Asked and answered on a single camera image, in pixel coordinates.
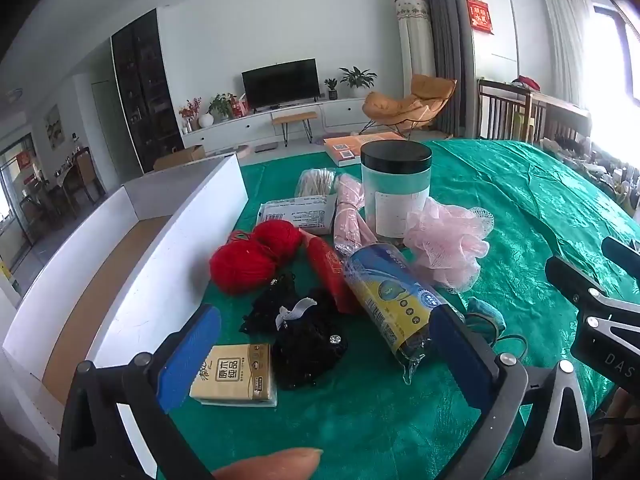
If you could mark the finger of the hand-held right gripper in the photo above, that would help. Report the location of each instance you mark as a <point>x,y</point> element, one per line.
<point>622,255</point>
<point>567,277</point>

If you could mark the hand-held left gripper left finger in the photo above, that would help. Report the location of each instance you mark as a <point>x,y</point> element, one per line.
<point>192,350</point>

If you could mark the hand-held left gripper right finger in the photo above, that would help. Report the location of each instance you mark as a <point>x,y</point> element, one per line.
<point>460,355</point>

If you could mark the tan tissue pack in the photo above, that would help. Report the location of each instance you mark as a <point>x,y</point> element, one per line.
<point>235,375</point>

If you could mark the black lace cloth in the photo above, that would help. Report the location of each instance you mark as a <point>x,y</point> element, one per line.
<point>265,310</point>

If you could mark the white storage box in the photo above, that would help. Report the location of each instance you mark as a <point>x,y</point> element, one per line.
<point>165,270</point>

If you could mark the blue yellow trash bag roll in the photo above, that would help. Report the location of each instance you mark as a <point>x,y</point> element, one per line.
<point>390,300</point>

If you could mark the red yarn skein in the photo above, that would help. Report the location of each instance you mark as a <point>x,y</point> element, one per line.
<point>235,270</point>

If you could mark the pink mesh bath sponge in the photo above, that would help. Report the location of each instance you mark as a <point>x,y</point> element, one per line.
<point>445,245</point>

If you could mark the red packet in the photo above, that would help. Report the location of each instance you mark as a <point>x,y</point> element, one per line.
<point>330,275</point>

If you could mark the white printed packet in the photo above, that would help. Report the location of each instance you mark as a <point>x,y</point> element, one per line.
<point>295,215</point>

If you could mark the pink cloth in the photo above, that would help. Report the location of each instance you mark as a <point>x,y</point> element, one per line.
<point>350,210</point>

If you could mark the person's right hand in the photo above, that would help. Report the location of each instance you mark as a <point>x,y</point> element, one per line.
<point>617,435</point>

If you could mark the person's left hand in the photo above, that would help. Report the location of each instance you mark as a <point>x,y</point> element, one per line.
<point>270,466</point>

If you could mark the black hair elastic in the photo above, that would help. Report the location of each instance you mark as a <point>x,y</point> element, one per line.
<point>525,346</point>

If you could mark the green tablecloth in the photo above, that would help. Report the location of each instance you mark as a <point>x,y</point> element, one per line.
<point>500,200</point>

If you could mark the clear jar with black lid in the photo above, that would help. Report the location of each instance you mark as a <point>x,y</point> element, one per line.
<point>395,195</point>

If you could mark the wooden crib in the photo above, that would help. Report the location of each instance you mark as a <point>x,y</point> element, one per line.
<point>505,110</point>

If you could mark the cardboard box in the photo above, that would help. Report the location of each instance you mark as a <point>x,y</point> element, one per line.
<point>175,160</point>

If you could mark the red clothing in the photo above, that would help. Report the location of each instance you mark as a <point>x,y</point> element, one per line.
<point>525,82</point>

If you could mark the beige swabs in clear bag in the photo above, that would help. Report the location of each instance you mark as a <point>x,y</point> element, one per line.
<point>315,182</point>

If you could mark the wooden dining chair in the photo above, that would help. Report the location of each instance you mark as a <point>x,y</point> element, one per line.
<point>87,170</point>

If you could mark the white curtain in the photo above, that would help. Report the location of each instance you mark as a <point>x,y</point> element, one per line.
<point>565,35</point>

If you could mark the white round vase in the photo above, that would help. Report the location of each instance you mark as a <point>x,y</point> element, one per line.
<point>206,120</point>

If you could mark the orange flat box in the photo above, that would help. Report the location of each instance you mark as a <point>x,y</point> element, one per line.
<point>350,142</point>

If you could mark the red flowers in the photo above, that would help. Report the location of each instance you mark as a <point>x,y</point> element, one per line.
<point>190,109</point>

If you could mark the orange lounge chair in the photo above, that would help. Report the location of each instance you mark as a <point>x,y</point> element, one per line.
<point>395,105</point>

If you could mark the bushy potted plant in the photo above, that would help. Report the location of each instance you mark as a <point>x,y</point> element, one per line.
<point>222,105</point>

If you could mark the red gift box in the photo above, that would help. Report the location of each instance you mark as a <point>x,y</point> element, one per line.
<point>240,107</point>

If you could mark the red door sticker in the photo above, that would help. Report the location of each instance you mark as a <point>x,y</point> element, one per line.
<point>22,161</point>

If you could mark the wooden bench with black legs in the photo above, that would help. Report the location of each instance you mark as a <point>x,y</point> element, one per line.
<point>295,117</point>

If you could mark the black display cabinet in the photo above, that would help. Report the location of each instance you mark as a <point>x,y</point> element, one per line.
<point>145,90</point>

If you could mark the white television cabinet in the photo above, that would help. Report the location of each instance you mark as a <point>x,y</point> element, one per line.
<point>340,112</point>

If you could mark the grey curtain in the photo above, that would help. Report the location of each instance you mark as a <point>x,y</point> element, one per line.
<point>445,35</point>

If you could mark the black television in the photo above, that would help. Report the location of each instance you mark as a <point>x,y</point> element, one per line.
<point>280,85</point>

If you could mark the covered standing air conditioner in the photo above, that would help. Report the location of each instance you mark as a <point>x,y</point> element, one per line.
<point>415,40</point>

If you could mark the large potted plant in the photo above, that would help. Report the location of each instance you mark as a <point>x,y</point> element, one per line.
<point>357,80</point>

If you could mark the small potted plant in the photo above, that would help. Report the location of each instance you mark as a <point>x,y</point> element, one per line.
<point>331,89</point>

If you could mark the framed wall picture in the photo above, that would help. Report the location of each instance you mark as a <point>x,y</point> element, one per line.
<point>54,127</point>

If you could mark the red wall hanging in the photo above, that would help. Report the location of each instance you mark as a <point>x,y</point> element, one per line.
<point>480,15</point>

